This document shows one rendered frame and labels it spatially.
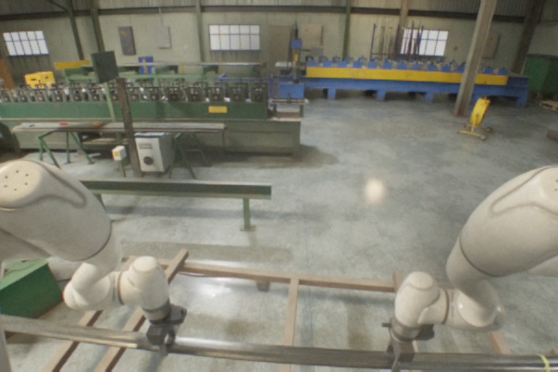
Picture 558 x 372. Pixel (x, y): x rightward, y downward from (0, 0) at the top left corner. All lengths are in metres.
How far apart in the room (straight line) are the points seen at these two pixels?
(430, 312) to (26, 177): 0.93
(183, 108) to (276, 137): 1.46
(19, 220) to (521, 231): 0.60
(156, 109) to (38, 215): 4.54
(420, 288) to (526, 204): 0.54
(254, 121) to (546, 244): 4.30
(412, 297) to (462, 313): 0.13
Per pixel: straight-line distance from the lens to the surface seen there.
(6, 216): 0.46
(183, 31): 13.87
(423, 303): 0.94
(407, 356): 1.10
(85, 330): 1.39
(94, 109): 5.44
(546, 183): 0.43
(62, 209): 0.46
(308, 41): 12.94
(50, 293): 2.88
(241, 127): 4.61
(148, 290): 0.97
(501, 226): 0.46
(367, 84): 9.22
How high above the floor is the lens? 1.90
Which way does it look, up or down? 29 degrees down
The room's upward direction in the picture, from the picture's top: 1 degrees clockwise
